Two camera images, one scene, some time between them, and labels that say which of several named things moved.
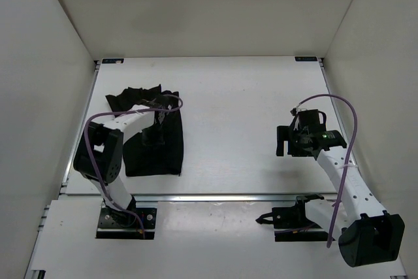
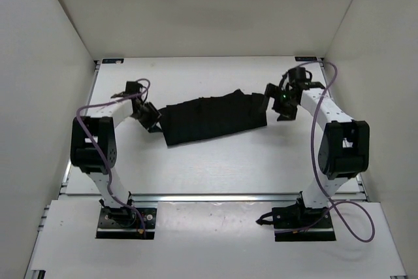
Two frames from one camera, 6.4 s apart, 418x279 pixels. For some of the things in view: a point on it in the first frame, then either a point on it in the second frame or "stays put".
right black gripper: x=285 y=134 → x=274 y=92
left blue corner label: x=115 y=61 stays put
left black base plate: x=117 y=223 stays put
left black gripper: x=153 y=142 → x=150 y=125
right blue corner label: x=306 y=59 stays put
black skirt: x=159 y=149 → x=201 y=118
